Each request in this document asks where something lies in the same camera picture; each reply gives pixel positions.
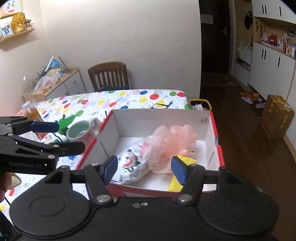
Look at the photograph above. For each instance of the small photo frame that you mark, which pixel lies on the small photo frame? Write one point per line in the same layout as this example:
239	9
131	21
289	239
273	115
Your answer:
6	30

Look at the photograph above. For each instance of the yellow cloth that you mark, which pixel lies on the yellow cloth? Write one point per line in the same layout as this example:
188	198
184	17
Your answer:
179	166

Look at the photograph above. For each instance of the wooden wall shelf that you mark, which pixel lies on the wooden wall shelf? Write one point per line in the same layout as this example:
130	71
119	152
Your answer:
6	39

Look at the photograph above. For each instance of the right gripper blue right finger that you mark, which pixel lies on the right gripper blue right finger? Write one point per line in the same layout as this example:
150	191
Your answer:
191	177

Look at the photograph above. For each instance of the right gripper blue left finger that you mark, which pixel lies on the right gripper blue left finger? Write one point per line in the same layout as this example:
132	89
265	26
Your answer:
97	177

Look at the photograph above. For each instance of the balloon pattern tablecloth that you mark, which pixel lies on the balloon pattern tablecloth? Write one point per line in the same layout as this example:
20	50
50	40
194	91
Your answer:
88	106

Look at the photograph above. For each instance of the red and white cardboard box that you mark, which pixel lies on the red and white cardboard box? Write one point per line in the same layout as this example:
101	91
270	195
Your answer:
123	127

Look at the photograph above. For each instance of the amber drink plastic bottle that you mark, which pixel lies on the amber drink plastic bottle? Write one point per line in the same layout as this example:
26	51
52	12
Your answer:
31	112

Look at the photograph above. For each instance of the person's left hand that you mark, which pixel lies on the person's left hand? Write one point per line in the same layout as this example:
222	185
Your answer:
8	181

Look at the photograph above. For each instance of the pink mesh bath sponge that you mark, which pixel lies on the pink mesh bath sponge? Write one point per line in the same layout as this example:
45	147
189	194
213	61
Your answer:
168	142

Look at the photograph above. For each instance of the wooden side cabinet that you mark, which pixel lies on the wooden side cabinet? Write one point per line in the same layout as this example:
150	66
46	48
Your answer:
70	84

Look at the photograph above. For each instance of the panda print plush cloth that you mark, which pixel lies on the panda print plush cloth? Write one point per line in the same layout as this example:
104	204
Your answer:
132	163

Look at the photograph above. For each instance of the framed wall picture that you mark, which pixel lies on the framed wall picture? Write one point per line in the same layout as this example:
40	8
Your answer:
10	8

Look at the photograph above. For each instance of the green scrub sponge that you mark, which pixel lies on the green scrub sponge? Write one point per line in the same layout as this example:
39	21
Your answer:
64	123

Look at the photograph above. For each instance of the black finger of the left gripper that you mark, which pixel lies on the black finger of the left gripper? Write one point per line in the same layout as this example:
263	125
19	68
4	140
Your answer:
62	149

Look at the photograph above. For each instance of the white storage cabinet wall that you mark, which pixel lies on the white storage cabinet wall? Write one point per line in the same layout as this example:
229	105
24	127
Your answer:
265	46

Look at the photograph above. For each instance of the yellow rim waste bin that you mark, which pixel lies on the yellow rim waste bin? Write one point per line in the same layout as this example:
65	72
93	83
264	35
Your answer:
200	104

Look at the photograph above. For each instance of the light green ceramic mug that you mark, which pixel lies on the light green ceramic mug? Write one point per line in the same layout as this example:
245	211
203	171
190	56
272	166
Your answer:
84	131

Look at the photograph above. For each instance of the brown cardboard box on floor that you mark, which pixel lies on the brown cardboard box on floor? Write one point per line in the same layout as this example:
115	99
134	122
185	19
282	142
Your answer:
276	117

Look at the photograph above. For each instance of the golden ornament figure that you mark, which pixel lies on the golden ornament figure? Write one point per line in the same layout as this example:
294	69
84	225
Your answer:
18	23

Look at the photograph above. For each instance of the brown wooden chair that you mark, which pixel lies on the brown wooden chair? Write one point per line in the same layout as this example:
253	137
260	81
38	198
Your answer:
109	76

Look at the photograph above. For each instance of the black face mask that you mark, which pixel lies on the black face mask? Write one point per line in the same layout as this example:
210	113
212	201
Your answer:
162	105

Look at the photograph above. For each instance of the clear plastic bag of items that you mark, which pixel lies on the clear plastic bag of items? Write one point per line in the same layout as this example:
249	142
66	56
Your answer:
47	82

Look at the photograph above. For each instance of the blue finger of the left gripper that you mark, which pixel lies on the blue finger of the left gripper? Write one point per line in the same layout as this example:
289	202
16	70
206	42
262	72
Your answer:
18	125

